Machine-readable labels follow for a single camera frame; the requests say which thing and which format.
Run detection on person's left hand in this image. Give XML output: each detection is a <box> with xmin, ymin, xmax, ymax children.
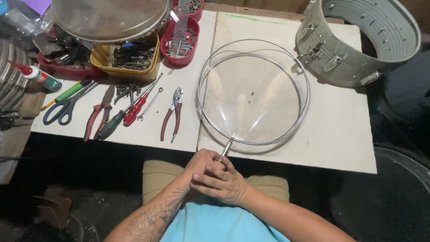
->
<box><xmin>183</xmin><ymin>149</ymin><xmax>223</xmax><ymax>179</ymax></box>

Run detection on person's right hand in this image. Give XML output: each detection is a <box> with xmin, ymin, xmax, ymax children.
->
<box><xmin>189</xmin><ymin>156</ymin><xmax>251</xmax><ymax>206</ymax></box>

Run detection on small metal hand tool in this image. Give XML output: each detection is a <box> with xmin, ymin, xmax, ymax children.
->
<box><xmin>220</xmin><ymin>137</ymin><xmax>235</xmax><ymax>162</ymax></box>

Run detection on light blue shirt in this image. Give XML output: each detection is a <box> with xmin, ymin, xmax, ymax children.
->
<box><xmin>160</xmin><ymin>196</ymin><xmax>291</xmax><ymax>242</ymax></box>

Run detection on tan shorts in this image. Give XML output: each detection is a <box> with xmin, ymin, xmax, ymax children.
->
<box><xmin>142</xmin><ymin>160</ymin><xmax>290</xmax><ymax>206</ymax></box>

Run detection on clear drum head metal hoop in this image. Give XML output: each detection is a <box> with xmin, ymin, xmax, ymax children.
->
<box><xmin>197</xmin><ymin>39</ymin><xmax>311</xmax><ymax>146</ymax></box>

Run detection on dark red slip-joint pliers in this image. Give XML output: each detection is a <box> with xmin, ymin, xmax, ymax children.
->
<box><xmin>160</xmin><ymin>87</ymin><xmax>184</xmax><ymax>144</ymax></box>

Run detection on small silver wrench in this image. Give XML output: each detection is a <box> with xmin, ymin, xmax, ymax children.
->
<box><xmin>137</xmin><ymin>87</ymin><xmax>164</xmax><ymax>122</ymax></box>

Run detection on oval red tray with screws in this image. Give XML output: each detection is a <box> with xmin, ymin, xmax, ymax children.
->
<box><xmin>160</xmin><ymin>16</ymin><xmax>200</xmax><ymax>67</ymax></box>

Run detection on pile of small metal parts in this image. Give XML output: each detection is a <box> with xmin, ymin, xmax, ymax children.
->
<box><xmin>114</xmin><ymin>82</ymin><xmax>142</xmax><ymax>105</ymax></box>

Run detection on yellow tray of metal parts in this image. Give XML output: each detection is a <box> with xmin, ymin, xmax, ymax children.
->
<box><xmin>90</xmin><ymin>34</ymin><xmax>161</xmax><ymax>82</ymax></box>

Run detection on clear plastic ruler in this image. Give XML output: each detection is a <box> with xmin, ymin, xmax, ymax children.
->
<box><xmin>171</xmin><ymin>0</ymin><xmax>193</xmax><ymax>58</ymax></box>

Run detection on small clear drum head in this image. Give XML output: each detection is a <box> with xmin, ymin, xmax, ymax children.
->
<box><xmin>63</xmin><ymin>214</ymin><xmax>100</xmax><ymax>242</ymax></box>

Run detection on red tray of brass parts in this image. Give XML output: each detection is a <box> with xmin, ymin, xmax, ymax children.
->
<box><xmin>172</xmin><ymin>0</ymin><xmax>205</xmax><ymax>22</ymax></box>

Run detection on green marker pen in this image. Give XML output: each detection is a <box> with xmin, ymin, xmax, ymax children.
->
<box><xmin>41</xmin><ymin>79</ymin><xmax>93</xmax><ymax>112</ymax></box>

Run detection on grey metal drum shell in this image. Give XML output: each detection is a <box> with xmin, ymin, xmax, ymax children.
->
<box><xmin>295</xmin><ymin>0</ymin><xmax>422</xmax><ymax>89</ymax></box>

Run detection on brown cardboard piece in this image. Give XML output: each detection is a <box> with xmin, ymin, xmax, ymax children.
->
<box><xmin>32</xmin><ymin>196</ymin><xmax>72</xmax><ymax>230</ymax></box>

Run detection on red tray of dark hardware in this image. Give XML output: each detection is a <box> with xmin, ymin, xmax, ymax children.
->
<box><xmin>36</xmin><ymin>28</ymin><xmax>105</xmax><ymax>80</ymax></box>

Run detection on white glue bottle red cap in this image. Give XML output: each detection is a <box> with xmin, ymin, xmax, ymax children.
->
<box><xmin>7</xmin><ymin>60</ymin><xmax>63</xmax><ymax>93</ymax></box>

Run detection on black tool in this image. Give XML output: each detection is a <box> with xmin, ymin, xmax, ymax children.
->
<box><xmin>0</xmin><ymin>110</ymin><xmax>31</xmax><ymax>131</ymax></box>

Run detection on stack of metal drum hoops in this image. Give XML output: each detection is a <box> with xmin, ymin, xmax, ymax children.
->
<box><xmin>0</xmin><ymin>38</ymin><xmax>38</xmax><ymax>112</ymax></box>

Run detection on purple paper sheet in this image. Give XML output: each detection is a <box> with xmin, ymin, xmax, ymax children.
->
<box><xmin>21</xmin><ymin>0</ymin><xmax>52</xmax><ymax>16</ymax></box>

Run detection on clear plastic bag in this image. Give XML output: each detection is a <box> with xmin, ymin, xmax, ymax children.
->
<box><xmin>0</xmin><ymin>0</ymin><xmax>54</xmax><ymax>38</ymax></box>

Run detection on red handled screwdriver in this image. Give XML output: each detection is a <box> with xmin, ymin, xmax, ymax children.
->
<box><xmin>123</xmin><ymin>73</ymin><xmax>164</xmax><ymax>127</ymax></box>

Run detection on black green handled screwdriver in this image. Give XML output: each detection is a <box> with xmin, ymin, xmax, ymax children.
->
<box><xmin>94</xmin><ymin>82</ymin><xmax>156</xmax><ymax>141</ymax></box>

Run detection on red handled pliers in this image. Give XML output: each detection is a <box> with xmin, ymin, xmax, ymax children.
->
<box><xmin>83</xmin><ymin>84</ymin><xmax>116</xmax><ymax>142</ymax></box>

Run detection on blue handled scissors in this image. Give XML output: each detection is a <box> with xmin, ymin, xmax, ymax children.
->
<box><xmin>43</xmin><ymin>81</ymin><xmax>100</xmax><ymax>126</ymax></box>

